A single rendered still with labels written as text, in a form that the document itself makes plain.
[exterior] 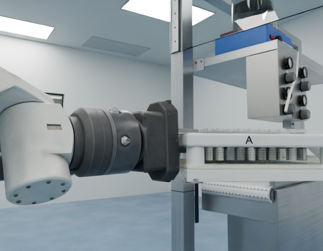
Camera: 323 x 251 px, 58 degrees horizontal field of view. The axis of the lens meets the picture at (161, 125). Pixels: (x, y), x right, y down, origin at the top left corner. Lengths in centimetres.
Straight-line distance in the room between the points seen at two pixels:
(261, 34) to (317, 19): 376
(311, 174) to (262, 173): 8
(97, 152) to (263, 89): 68
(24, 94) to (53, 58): 548
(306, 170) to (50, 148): 36
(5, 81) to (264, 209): 83
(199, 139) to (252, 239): 77
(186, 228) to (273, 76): 58
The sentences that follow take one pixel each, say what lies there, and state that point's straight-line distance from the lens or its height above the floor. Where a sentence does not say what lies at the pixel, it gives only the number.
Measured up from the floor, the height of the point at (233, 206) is 81.
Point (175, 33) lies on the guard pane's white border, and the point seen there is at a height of 143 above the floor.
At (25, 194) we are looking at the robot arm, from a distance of 33.
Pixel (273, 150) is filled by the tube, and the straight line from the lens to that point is 50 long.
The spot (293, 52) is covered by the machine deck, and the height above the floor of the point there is 132.
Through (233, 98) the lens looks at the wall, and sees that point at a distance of 543.
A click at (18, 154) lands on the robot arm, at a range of 33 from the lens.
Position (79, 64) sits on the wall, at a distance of 594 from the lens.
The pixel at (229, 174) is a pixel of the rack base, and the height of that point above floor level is 97.
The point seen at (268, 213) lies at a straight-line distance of 98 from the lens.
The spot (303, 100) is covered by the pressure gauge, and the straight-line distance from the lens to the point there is 106.
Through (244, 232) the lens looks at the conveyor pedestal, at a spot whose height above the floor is 70.
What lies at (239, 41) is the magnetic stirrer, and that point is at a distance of 106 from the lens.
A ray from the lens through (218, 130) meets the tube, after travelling 47.
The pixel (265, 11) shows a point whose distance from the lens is 92.
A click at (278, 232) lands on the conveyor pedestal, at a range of 110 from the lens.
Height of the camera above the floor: 101
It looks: 4 degrees up
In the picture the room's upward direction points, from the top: straight up
